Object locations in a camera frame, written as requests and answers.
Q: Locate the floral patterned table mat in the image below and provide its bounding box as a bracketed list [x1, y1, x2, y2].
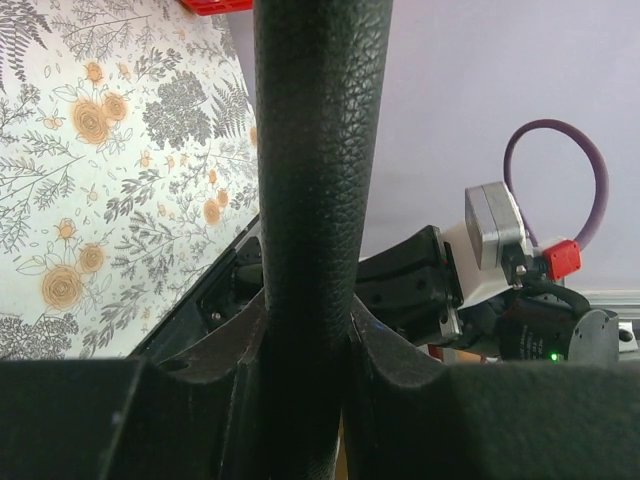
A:
[1, 1, 258, 360]

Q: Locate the black zippered tool case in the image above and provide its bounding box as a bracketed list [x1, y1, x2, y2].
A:
[253, 1, 392, 479]

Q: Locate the red plastic shopping basket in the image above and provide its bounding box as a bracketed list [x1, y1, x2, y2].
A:
[181, 0, 253, 16]

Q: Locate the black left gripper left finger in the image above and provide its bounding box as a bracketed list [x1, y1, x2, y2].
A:
[1, 295, 268, 479]

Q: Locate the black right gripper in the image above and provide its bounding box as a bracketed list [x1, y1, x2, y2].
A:
[355, 225, 464, 346]

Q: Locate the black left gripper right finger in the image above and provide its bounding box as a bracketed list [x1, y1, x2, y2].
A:
[343, 301, 639, 479]

